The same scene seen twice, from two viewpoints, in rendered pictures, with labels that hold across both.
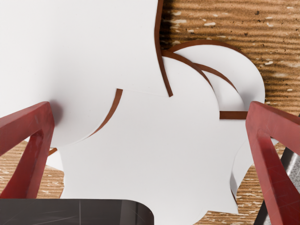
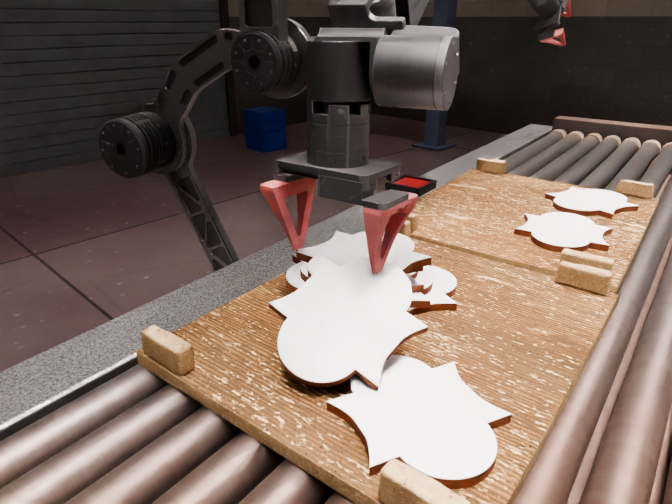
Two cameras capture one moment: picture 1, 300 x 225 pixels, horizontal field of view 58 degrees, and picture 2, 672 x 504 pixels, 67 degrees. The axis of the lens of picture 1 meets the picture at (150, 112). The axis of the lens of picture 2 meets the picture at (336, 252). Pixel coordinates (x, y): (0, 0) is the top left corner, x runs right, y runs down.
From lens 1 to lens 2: 42 cm
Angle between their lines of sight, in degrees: 41
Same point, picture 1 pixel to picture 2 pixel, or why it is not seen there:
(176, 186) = (357, 244)
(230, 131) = (312, 252)
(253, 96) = (295, 269)
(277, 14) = (260, 309)
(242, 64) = (290, 278)
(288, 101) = (282, 280)
